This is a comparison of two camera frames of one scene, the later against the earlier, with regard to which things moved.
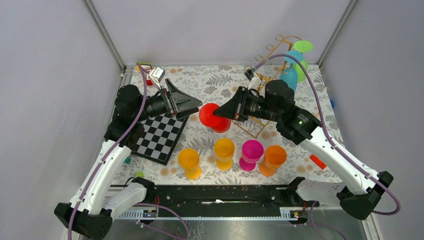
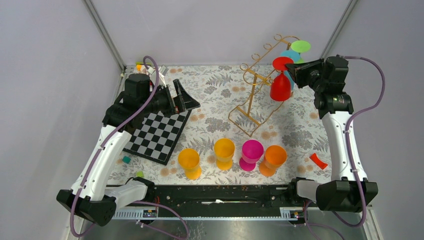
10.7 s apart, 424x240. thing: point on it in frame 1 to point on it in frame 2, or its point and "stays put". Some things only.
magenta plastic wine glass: x=252 y=151 stays put
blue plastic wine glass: x=290 y=75 stays put
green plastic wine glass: x=302 y=46 stays put
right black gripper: x=235 y=108 to x=298 y=71
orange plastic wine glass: x=275 y=156 stays put
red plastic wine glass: x=219 y=124 to x=280 y=87
